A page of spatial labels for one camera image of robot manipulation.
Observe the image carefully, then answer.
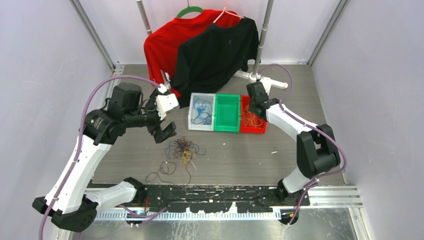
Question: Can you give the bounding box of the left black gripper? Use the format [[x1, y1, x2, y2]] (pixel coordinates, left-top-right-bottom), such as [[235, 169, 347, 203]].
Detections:
[[124, 89, 177, 142]]

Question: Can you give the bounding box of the blue wire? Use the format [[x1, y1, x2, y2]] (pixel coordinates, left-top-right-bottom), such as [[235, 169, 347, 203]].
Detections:
[[164, 139, 207, 160], [191, 97, 214, 126]]

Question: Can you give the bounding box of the brown wire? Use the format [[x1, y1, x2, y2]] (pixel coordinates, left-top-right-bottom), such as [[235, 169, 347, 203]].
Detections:
[[145, 137, 195, 186]]

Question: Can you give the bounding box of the yellow wire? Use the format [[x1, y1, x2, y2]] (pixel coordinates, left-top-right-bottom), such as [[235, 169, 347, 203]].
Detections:
[[241, 105, 265, 129], [178, 147, 197, 167]]

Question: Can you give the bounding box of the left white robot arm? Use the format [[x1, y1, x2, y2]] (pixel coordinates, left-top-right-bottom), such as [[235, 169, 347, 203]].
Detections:
[[32, 83, 179, 233]]

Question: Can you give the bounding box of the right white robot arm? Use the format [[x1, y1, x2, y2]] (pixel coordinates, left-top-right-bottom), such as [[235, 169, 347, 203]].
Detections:
[[246, 81, 341, 206]]

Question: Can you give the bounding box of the white plastic bin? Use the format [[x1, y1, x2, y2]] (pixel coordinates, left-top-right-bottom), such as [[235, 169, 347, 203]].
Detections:
[[188, 92, 216, 132]]

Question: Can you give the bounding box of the green plastic bin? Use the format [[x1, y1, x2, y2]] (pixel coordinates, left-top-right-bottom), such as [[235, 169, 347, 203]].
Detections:
[[214, 93, 241, 133]]

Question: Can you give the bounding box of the red t-shirt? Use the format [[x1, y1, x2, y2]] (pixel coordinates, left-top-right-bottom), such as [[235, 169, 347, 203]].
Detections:
[[143, 9, 221, 84]]

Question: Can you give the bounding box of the black t-shirt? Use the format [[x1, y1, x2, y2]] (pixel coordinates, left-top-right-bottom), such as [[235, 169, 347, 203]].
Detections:
[[170, 17, 259, 108]]

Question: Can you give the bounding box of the red plastic bin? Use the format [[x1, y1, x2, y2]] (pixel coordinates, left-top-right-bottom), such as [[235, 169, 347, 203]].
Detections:
[[239, 95, 267, 134]]

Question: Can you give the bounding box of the white clothes rack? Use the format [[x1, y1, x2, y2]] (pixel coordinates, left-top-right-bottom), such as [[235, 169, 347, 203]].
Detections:
[[136, 0, 289, 89]]

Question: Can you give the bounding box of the green clothes hanger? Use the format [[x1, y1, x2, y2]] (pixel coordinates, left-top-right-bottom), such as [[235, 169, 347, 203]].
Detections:
[[176, 0, 204, 18]]

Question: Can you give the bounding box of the pink clothes hanger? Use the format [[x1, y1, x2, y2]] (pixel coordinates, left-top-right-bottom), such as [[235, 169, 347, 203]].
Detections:
[[213, 0, 245, 24]]

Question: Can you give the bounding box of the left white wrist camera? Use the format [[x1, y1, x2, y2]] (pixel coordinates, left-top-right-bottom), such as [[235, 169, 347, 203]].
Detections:
[[155, 93, 180, 120]]

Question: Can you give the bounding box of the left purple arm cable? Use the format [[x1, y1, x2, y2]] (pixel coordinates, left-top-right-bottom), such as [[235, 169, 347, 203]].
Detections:
[[38, 75, 171, 240]]

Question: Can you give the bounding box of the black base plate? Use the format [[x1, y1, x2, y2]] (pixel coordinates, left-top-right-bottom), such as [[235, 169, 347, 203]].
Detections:
[[113, 184, 311, 214]]

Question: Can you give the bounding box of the white slotted cable duct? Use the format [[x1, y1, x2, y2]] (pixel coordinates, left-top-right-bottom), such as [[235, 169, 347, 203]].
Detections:
[[95, 209, 282, 221]]

